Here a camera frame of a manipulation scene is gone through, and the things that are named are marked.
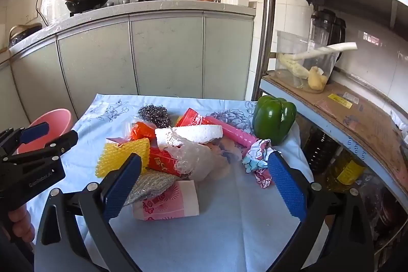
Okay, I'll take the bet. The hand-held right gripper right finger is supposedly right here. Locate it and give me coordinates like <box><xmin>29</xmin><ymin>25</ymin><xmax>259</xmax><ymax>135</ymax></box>
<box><xmin>267</xmin><ymin>151</ymin><xmax>375</xmax><ymax>272</ymax></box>

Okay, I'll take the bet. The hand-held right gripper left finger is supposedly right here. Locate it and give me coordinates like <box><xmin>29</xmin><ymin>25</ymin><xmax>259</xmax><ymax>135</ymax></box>
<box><xmin>33</xmin><ymin>152</ymin><xmax>142</xmax><ymax>272</ymax></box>

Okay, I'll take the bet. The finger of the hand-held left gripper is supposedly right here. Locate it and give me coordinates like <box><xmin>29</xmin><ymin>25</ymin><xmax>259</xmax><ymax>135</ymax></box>
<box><xmin>6</xmin><ymin>131</ymin><xmax>79</xmax><ymax>164</ymax></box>
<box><xmin>0</xmin><ymin>122</ymin><xmax>51</xmax><ymax>159</ymax></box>

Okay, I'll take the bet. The pink plastic bucket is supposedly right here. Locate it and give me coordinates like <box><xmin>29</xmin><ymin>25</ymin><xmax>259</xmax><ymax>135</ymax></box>
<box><xmin>16</xmin><ymin>108</ymin><xmax>73</xmax><ymax>155</ymax></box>

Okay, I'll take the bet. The silver scrub sponge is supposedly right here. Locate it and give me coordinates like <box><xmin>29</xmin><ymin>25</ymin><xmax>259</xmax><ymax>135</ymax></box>
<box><xmin>124</xmin><ymin>172</ymin><xmax>184</xmax><ymax>207</ymax></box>

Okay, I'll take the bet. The long red cardboard box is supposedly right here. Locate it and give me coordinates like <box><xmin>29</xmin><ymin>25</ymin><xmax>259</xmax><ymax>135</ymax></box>
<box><xmin>148</xmin><ymin>146</ymin><xmax>192</xmax><ymax>177</ymax></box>

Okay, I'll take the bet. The orange packet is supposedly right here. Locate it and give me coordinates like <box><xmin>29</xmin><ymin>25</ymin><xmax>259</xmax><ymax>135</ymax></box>
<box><xmin>131</xmin><ymin>122</ymin><xmax>158</xmax><ymax>142</ymax></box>

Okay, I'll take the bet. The pink plastic roll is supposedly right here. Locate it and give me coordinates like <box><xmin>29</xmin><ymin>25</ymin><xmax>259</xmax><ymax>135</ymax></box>
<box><xmin>204</xmin><ymin>116</ymin><xmax>259</xmax><ymax>148</ymax></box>

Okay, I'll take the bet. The person's left hand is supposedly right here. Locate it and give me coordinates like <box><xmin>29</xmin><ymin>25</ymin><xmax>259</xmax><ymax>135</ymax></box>
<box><xmin>7</xmin><ymin>206</ymin><xmax>36</xmax><ymax>243</ymax></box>

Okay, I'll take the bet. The yellow mesh sponge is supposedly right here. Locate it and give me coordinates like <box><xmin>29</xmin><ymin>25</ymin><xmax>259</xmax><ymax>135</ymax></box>
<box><xmin>96</xmin><ymin>138</ymin><xmax>151</xmax><ymax>178</ymax></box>

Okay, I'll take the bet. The crumpled printed paper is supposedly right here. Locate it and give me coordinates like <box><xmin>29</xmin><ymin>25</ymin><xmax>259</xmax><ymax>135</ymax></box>
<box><xmin>242</xmin><ymin>139</ymin><xmax>275</xmax><ymax>189</ymax></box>

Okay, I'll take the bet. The dark glass bottle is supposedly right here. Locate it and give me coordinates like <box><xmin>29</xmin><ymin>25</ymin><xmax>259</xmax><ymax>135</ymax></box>
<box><xmin>301</xmin><ymin>125</ymin><xmax>338</xmax><ymax>174</ymax></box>

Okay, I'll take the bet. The yellow oil bottle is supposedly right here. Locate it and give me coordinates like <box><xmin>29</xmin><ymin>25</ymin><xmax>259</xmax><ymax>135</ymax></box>
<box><xmin>325</xmin><ymin>148</ymin><xmax>367</xmax><ymax>193</ymax></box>

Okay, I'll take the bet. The green bell pepper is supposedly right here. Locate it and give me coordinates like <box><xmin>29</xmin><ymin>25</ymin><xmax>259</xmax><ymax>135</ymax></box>
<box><xmin>252</xmin><ymin>96</ymin><xmax>298</xmax><ymax>146</ymax></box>

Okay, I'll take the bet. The light blue floral tablecloth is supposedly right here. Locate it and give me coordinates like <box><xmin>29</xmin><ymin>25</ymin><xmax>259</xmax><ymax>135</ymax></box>
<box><xmin>33</xmin><ymin>93</ymin><xmax>330</xmax><ymax>272</ymax></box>

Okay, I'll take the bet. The steel wool scourer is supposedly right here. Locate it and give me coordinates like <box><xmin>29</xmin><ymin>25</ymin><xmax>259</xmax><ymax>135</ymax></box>
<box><xmin>138</xmin><ymin>105</ymin><xmax>173</xmax><ymax>129</ymax></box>

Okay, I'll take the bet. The clear plastic bag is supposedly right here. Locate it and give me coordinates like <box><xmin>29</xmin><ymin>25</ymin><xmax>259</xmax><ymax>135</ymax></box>
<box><xmin>166</xmin><ymin>140</ymin><xmax>243</xmax><ymax>182</ymax></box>

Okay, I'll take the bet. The white foam piece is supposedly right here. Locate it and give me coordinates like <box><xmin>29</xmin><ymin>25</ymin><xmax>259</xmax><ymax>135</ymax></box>
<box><xmin>155</xmin><ymin>124</ymin><xmax>224</xmax><ymax>150</ymax></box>

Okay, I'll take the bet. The shiny red packet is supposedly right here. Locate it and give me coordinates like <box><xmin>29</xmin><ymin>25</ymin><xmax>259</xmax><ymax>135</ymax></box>
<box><xmin>175</xmin><ymin>108</ymin><xmax>208</xmax><ymax>127</ymax></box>

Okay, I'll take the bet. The dark electric cooker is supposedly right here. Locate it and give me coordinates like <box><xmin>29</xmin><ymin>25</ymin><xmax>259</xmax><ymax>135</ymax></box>
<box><xmin>8</xmin><ymin>23</ymin><xmax>43</xmax><ymax>49</ymax></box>

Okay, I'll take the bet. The brown cardboard sheet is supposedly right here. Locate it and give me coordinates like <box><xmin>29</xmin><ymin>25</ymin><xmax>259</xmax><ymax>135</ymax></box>
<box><xmin>263</xmin><ymin>71</ymin><xmax>408</xmax><ymax>161</ymax></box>

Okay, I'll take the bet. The corn cob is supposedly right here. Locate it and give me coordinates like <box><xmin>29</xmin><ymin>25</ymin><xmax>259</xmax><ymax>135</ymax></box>
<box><xmin>279</xmin><ymin>54</ymin><xmax>310</xmax><ymax>80</ymax></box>

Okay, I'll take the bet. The kitchen counter cabinet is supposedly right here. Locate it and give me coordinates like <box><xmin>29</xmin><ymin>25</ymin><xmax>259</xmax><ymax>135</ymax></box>
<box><xmin>0</xmin><ymin>0</ymin><xmax>257</xmax><ymax>132</ymax></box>

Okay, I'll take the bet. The white plastic bag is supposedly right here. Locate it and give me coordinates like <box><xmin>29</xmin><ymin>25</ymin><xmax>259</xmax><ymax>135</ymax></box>
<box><xmin>389</xmin><ymin>109</ymin><xmax>408</xmax><ymax>135</ymax></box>

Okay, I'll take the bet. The gas stove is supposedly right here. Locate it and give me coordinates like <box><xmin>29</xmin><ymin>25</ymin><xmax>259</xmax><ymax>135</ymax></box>
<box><xmin>68</xmin><ymin>0</ymin><xmax>173</xmax><ymax>18</ymax></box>

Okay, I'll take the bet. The clear plastic container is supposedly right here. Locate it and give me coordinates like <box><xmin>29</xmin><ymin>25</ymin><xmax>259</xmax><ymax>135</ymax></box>
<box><xmin>276</xmin><ymin>30</ymin><xmax>343</xmax><ymax>94</ymax></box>

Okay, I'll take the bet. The white vegetable stalk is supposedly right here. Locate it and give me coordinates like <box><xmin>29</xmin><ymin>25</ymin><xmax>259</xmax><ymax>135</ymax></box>
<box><xmin>291</xmin><ymin>42</ymin><xmax>358</xmax><ymax>61</ymax></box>

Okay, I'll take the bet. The black blender jug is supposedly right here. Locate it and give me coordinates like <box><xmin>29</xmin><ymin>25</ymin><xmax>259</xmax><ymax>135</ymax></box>
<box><xmin>309</xmin><ymin>9</ymin><xmax>347</xmax><ymax>64</ymax></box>

